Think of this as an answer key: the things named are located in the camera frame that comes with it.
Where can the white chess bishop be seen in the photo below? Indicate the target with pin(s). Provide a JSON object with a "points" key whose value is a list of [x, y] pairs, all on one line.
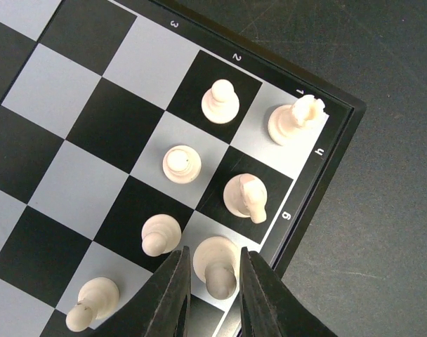
{"points": [[216, 263]]}

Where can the white chess piece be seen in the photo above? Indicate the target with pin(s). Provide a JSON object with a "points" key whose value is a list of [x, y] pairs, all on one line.
{"points": [[97, 299], [290, 121], [160, 234], [245, 196], [181, 164]]}

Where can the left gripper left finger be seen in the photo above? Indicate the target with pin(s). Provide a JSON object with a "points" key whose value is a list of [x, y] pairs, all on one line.
{"points": [[161, 307]]}

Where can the black and silver chessboard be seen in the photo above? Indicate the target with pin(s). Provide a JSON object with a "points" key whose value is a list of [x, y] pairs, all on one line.
{"points": [[93, 94]]}

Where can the white chess pawn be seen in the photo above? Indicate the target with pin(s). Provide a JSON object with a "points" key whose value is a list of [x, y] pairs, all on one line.
{"points": [[220, 104]]}

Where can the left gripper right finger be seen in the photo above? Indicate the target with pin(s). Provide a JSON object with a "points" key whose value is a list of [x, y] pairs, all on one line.
{"points": [[267, 307]]}

